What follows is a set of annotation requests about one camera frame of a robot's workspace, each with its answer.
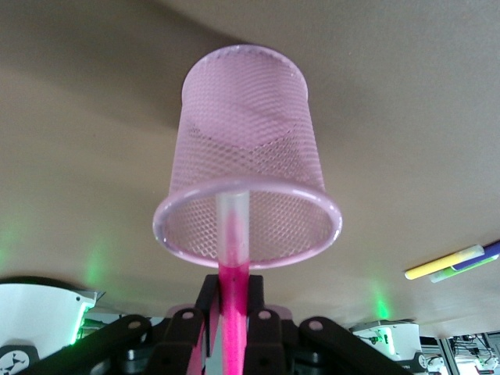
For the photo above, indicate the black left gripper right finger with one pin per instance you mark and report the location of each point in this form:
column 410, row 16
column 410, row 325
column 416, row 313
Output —
column 281, row 343

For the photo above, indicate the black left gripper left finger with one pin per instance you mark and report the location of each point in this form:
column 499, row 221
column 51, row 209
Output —
column 176, row 340

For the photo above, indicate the pink marker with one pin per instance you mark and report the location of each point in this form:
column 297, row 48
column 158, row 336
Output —
column 233, row 312

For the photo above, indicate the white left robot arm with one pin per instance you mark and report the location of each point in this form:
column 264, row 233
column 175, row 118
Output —
column 39, row 308

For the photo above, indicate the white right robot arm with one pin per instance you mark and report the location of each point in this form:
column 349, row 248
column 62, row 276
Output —
column 402, row 340

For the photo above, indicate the yellow marker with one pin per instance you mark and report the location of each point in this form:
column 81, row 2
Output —
column 437, row 267

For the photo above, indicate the green marker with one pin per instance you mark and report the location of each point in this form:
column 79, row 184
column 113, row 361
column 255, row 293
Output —
column 443, row 276

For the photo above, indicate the pink mesh cup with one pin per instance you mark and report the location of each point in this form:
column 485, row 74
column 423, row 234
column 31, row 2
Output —
column 242, row 136

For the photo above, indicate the purple marker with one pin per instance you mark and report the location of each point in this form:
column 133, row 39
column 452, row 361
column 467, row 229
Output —
column 490, row 252

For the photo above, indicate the brown table cover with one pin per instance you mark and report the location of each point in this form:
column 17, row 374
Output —
column 78, row 117

